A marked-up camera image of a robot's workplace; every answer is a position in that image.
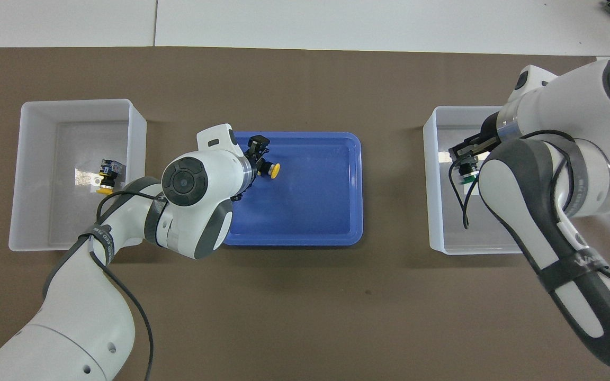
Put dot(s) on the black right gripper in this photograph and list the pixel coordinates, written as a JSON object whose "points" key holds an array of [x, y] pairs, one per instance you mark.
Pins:
{"points": [[487, 135]]}

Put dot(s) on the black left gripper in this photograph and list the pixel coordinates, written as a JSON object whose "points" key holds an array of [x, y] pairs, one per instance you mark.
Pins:
{"points": [[256, 170]]}

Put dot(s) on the green push button switch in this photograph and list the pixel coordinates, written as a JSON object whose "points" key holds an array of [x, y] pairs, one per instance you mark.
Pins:
{"points": [[468, 170]]}

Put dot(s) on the yellow push button switch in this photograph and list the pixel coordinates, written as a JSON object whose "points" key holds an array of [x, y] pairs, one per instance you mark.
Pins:
{"points": [[273, 170], [110, 169]]}

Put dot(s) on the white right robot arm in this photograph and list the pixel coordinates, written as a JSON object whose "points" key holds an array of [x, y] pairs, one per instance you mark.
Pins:
{"points": [[575, 132]]}

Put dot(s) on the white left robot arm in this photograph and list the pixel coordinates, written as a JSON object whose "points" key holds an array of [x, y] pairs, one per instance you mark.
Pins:
{"points": [[194, 211]]}

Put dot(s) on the translucent white plastic box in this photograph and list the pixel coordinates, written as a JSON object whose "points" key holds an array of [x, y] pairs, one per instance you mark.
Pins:
{"points": [[442, 222], [35, 159]]}

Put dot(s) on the blue plastic tray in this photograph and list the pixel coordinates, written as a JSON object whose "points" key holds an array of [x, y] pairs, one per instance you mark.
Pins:
{"points": [[310, 211]]}

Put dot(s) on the brown table mat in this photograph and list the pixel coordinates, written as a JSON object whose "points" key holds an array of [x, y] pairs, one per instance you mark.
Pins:
{"points": [[305, 317]]}

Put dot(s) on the white paper label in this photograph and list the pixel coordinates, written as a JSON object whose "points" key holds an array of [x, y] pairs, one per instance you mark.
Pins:
{"points": [[85, 177]]}

